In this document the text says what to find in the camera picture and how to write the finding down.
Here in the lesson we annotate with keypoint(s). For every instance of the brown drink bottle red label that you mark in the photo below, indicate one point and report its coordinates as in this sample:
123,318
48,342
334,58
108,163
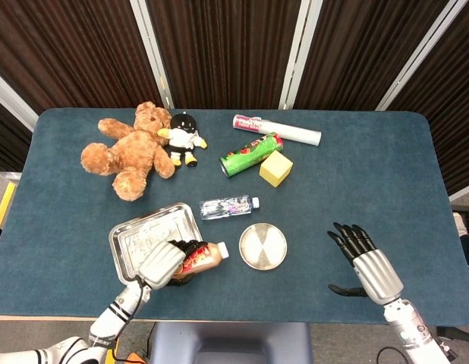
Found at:
208,256

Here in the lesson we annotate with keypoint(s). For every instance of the orange object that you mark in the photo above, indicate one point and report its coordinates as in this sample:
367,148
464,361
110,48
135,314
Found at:
135,359

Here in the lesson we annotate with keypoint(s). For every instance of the yellow foam cube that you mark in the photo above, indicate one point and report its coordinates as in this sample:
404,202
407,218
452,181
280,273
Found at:
276,168

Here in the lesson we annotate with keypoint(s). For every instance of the round steel plate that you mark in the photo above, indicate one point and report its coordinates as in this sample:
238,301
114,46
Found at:
263,246

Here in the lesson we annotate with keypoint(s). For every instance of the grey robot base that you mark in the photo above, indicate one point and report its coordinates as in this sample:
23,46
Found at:
230,341

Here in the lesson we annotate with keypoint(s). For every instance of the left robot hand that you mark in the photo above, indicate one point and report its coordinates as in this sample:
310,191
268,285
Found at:
158,265

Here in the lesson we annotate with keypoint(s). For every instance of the brown teddy bear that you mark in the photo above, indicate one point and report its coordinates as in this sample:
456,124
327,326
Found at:
132,151

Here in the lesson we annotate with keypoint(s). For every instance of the rectangular steel tray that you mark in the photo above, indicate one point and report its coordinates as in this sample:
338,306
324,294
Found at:
151,231

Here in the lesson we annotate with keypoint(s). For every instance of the teal felt table cover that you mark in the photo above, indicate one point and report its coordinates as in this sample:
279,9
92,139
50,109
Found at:
371,189

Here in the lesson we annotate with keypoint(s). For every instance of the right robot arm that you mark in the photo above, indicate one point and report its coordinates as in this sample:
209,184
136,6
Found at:
413,330

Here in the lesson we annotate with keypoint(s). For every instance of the black white plush doll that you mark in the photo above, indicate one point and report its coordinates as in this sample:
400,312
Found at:
179,138

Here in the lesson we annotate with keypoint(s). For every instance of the green chips can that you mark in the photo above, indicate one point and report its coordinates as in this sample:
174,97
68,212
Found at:
249,153

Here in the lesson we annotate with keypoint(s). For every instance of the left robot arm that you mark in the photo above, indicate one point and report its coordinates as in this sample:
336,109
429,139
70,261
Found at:
105,322

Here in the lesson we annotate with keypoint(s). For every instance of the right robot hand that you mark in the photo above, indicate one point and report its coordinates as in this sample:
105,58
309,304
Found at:
376,273

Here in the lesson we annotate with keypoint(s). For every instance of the clear water bottle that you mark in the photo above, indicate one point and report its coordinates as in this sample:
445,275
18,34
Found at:
227,207

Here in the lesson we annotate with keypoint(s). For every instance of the white partition post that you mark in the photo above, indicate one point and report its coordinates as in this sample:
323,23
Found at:
153,53
297,53
10,98
420,57

